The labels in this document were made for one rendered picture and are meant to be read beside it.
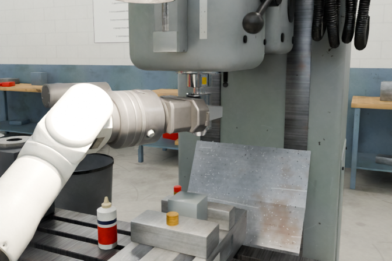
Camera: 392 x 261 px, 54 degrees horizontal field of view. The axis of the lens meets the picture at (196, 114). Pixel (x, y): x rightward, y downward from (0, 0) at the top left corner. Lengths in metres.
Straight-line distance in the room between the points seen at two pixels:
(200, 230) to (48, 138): 0.32
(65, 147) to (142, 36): 0.24
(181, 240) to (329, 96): 0.54
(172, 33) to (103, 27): 5.47
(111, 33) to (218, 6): 5.38
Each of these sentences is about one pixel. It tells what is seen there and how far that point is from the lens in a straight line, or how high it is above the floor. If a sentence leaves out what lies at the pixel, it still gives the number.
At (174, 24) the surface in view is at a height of 1.38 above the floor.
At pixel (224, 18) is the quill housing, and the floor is 1.39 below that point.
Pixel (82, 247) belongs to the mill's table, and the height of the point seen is 0.93.
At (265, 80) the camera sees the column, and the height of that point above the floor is 1.27.
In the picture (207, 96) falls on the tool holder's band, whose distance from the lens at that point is 0.67.
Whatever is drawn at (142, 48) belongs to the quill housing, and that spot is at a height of 1.35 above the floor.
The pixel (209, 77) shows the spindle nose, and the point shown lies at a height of 1.30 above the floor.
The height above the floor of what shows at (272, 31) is 1.38.
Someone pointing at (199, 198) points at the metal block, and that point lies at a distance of 0.74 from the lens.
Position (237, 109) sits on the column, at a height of 1.19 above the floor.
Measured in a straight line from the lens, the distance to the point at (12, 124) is 6.86.
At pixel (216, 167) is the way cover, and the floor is 1.03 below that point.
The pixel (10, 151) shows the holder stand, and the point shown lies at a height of 1.12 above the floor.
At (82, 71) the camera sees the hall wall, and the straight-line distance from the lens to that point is 6.27.
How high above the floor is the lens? 1.33
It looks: 9 degrees down
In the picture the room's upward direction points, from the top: straight up
